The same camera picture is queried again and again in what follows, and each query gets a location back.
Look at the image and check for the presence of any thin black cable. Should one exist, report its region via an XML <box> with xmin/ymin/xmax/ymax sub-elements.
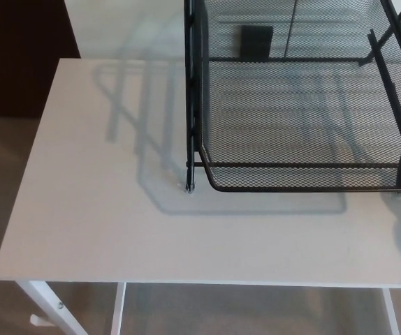
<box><xmin>283</xmin><ymin>0</ymin><xmax>296</xmax><ymax>59</ymax></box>

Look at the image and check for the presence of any black rectangular block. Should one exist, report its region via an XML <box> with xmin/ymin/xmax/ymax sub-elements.
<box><xmin>238</xmin><ymin>25</ymin><xmax>274</xmax><ymax>61</ymax></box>

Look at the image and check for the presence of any low white cabinet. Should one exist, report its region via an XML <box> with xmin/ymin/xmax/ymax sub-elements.
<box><xmin>62</xmin><ymin>0</ymin><xmax>401</xmax><ymax>66</ymax></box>

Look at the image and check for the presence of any white desk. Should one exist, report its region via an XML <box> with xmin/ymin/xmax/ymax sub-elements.
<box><xmin>0</xmin><ymin>57</ymin><xmax>401</xmax><ymax>335</ymax></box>

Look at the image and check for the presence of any black mesh file tray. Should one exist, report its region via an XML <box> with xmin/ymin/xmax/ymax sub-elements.
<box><xmin>184</xmin><ymin>0</ymin><xmax>401</xmax><ymax>195</ymax></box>

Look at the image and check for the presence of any dark brown cabinet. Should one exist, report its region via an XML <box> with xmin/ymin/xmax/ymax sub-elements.
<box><xmin>0</xmin><ymin>0</ymin><xmax>82</xmax><ymax>120</ymax></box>

